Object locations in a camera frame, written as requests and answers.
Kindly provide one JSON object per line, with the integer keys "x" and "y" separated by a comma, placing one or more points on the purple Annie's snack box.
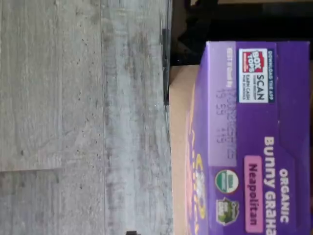
{"x": 309, "y": 147}

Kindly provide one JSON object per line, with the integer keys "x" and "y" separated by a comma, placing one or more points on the purple box pink patch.
{"x": 256, "y": 122}

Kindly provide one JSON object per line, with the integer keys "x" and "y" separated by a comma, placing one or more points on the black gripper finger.
{"x": 131, "y": 232}

